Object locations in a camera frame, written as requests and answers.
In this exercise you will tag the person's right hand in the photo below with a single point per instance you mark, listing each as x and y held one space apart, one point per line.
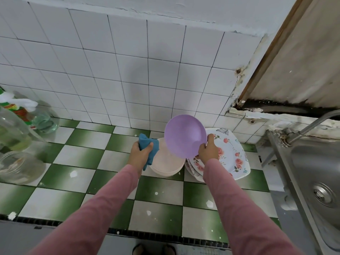
208 151

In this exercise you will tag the person's left hand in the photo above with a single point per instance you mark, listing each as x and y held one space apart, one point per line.
139 157

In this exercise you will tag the blue cleaning cloth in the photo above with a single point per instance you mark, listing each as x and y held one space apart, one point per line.
148 146

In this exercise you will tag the stack of floral plates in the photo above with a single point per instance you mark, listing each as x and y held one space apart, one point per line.
233 154

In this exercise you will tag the purple plastic bowl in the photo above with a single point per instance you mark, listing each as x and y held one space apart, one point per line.
185 136

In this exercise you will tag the stack of cream bowls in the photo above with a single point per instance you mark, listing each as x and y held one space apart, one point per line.
167 163

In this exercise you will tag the person's left forearm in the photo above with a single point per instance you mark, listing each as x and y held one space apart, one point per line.
90 215

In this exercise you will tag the person's right forearm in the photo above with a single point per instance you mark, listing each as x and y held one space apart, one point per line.
244 215

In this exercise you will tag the green checkered tile countertop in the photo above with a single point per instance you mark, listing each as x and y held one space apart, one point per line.
79 151

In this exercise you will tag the person's left leg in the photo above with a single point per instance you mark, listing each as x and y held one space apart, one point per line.
139 250

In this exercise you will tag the person's leg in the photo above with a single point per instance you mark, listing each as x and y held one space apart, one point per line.
139 250
169 250

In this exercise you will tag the person's right leg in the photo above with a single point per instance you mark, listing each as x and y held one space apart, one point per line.
169 250

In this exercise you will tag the chrome faucet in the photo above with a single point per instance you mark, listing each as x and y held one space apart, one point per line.
313 123

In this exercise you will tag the stainless steel sink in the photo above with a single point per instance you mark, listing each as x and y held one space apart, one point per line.
318 178

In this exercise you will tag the large clear plastic bottle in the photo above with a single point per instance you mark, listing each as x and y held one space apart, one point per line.
18 156

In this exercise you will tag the weathered wooden board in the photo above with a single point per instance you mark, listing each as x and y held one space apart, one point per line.
308 45

